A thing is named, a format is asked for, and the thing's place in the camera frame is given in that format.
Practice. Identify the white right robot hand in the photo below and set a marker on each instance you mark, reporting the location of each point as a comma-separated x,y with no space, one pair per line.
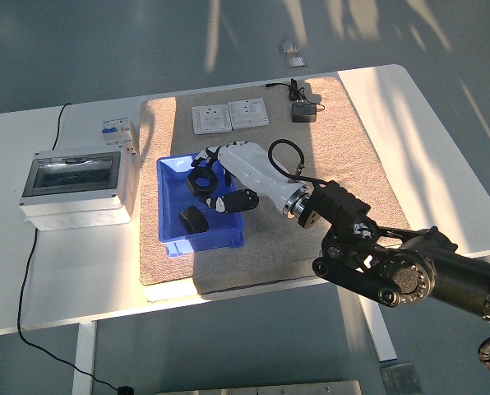
249,164

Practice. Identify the black hex nut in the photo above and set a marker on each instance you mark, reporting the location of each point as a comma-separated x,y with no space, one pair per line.
193,220
197,185

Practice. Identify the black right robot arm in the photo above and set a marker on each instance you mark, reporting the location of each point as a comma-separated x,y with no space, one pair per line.
405,280

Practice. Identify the blue plastic box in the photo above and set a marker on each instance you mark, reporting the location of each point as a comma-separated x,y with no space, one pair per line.
173,197

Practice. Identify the white distribution box clear lid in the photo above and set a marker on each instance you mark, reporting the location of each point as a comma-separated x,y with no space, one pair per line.
76,193

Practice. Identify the black power adapter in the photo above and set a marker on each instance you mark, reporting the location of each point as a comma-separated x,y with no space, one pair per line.
303,113

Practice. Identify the grey-brown mat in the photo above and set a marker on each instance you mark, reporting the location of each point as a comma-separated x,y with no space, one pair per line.
269,247

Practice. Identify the closed metal floor socket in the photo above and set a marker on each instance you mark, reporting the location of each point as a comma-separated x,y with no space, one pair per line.
295,62

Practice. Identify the open metal floor socket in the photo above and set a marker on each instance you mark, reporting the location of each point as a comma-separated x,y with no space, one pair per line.
288,47

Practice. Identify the white circuit breaker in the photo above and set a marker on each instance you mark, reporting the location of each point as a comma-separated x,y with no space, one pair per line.
117,131

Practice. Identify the white table leg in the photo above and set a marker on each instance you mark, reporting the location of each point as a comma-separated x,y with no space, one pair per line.
84,358
376,333

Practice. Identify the grey metal plate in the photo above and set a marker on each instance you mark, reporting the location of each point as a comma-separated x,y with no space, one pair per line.
257,388

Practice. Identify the white wall socket panel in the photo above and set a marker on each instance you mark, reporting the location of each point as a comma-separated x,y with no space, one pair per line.
211,119
248,113

